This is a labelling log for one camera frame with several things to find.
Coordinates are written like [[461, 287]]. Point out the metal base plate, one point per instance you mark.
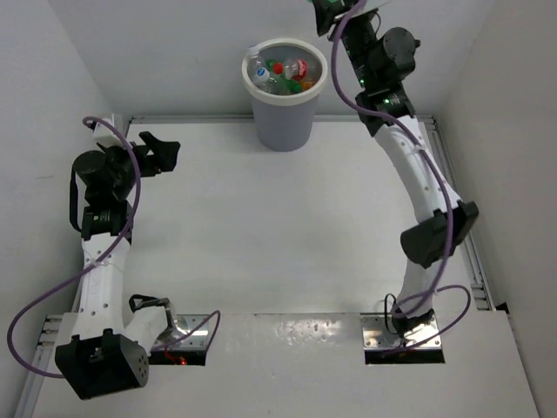
[[377, 337], [189, 332]]

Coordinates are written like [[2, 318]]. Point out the orange juice bottle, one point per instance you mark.
[[306, 85]]

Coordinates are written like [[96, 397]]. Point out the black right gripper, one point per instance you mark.
[[325, 12]]

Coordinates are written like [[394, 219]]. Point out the aluminium frame rail left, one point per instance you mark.
[[43, 364]]

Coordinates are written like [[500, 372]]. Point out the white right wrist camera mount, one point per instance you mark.
[[370, 5]]

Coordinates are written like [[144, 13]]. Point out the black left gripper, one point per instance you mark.
[[163, 155]]

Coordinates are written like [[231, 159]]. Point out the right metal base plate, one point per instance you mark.
[[377, 337]]

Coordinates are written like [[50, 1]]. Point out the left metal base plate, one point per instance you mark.
[[189, 332]]

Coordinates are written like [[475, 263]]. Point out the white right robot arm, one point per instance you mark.
[[368, 71]]

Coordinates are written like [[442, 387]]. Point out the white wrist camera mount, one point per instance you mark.
[[105, 136], [370, 5]]

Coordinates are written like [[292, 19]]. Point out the red cap cola bottle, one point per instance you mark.
[[298, 69]]

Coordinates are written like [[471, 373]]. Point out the grey plastic waste bin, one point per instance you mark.
[[284, 122]]

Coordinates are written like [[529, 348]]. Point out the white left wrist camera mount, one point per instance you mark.
[[105, 136]]

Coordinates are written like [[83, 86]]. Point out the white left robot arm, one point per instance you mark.
[[105, 355]]

